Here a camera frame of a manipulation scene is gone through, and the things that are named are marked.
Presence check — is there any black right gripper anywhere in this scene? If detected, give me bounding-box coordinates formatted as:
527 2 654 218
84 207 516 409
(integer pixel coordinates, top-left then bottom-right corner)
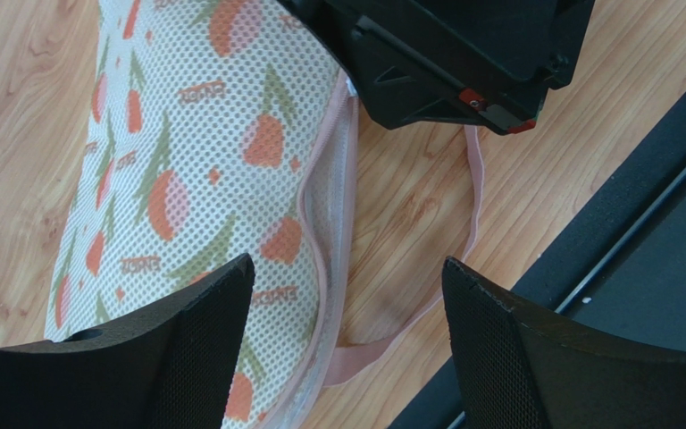
285 0 594 135

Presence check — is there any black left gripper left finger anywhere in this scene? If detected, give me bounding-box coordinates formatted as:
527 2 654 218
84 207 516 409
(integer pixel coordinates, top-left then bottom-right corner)
0 254 255 428

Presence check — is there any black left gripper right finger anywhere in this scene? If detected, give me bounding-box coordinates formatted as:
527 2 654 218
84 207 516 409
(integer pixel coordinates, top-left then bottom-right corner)
441 257 686 428

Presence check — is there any floral mesh laundry bag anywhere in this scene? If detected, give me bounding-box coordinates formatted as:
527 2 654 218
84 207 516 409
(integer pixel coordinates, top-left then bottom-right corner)
45 1 391 428

